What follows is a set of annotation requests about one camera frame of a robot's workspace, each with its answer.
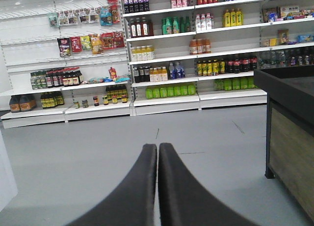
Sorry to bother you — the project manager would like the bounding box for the white supermarket shelving unit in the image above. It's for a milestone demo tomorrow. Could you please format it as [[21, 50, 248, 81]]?
[[0, 0, 314, 128]]

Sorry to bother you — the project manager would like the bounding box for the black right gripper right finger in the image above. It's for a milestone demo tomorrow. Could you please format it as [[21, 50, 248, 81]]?
[[158, 143, 254, 226]]

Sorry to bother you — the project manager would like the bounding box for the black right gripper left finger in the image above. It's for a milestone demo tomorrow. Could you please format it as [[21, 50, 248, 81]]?
[[68, 144, 157, 226]]

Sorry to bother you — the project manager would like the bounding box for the green drink bottle row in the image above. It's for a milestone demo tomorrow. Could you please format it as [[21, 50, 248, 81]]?
[[145, 84, 197, 100]]

